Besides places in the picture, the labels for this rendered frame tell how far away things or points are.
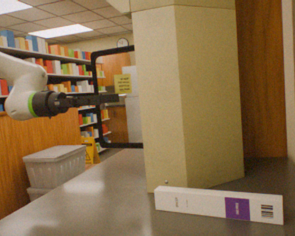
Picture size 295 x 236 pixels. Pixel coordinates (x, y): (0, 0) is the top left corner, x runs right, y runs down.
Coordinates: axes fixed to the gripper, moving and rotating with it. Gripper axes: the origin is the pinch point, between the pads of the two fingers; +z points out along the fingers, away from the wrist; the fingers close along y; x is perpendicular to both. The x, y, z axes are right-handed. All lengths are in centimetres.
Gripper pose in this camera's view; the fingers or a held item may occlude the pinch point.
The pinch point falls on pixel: (107, 99)
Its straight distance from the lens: 90.6
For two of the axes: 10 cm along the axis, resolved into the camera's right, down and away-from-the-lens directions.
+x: 0.9, 9.9, 0.9
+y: 3.0, -1.2, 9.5
